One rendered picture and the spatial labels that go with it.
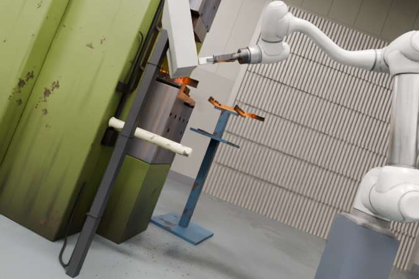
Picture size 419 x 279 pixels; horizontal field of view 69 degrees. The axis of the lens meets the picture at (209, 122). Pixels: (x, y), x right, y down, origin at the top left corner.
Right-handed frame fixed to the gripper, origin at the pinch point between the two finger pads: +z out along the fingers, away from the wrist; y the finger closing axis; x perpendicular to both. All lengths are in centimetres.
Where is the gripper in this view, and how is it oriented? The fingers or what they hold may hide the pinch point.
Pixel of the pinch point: (206, 60)
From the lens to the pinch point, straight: 145.7
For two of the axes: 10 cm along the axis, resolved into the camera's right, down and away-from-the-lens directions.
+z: -9.7, 1.6, -2.0
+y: -2.0, -0.3, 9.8
